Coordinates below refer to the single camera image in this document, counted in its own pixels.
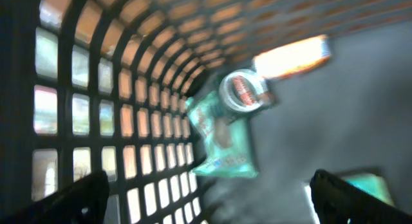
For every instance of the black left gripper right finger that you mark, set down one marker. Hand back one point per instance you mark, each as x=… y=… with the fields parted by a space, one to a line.
x=337 y=202

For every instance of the grey plastic mesh basket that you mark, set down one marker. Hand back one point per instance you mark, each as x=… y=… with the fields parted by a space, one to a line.
x=90 y=85

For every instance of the green tissue pack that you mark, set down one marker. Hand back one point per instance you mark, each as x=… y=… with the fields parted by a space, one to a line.
x=225 y=139

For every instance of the small orange box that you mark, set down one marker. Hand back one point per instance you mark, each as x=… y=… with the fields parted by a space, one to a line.
x=294 y=58

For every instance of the yellow wet wipes pack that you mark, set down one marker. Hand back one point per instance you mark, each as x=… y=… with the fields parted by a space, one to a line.
x=368 y=182

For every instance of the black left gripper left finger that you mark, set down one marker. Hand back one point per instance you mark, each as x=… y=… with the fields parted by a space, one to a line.
x=84 y=201

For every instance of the round black red tin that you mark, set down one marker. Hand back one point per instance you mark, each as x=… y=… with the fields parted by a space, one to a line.
x=244 y=91

